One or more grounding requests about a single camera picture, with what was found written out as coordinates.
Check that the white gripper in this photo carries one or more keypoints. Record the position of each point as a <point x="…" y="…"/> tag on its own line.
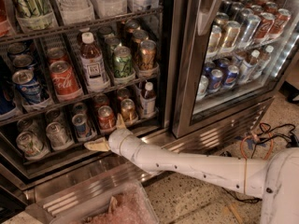
<point x="116" y="141"/>

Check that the red coke can bottom shelf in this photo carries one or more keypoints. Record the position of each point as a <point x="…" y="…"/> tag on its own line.
<point x="106" y="118"/>

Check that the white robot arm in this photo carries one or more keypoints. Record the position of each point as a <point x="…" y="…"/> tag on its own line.
<point x="276" y="181"/>

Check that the blue pepsi can bottom shelf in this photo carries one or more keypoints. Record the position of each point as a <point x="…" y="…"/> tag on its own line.
<point x="83" y="127"/>

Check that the blue pepsi can shelf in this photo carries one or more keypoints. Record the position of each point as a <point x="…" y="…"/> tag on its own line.
<point x="83" y="127"/>
<point x="34" y="94"/>

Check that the gold can bottom shelf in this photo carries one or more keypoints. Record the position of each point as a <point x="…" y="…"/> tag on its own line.
<point x="128" y="110"/>

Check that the red coke can behind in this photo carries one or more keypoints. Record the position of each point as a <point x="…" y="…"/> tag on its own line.
<point x="100" y="100"/>

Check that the silver can bottom shelf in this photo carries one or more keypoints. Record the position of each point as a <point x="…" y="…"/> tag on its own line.
<point x="58" y="136"/>

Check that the small bottle bottom shelf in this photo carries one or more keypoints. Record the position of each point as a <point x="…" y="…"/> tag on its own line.
<point x="147" y="100"/>

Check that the large red coca-cola can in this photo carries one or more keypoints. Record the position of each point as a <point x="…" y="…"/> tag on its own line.
<point x="64" y="81"/>

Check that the silver green can bottom left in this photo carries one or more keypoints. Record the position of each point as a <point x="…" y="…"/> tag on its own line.
<point x="32" y="147"/>

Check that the green can front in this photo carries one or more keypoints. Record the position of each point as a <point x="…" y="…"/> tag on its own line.
<point x="122" y="65"/>

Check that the blue pepsi can middle shelf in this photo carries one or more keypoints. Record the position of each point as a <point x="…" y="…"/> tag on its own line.
<point x="34" y="94"/>

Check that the gold can front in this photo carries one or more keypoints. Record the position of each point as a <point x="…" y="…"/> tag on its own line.
<point x="147" y="55"/>

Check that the iced tea bottle white cap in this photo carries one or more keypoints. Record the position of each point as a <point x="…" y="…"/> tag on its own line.
<point x="93" y="64"/>

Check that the clear plastic bin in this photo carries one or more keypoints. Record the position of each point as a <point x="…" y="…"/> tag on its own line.
<point x="77" y="207"/>

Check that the pink bubble wrap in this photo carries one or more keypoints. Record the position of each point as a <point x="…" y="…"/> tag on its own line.
<point x="124" y="208"/>

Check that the green striped cans tray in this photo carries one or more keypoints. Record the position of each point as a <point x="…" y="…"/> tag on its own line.
<point x="34" y="15"/>

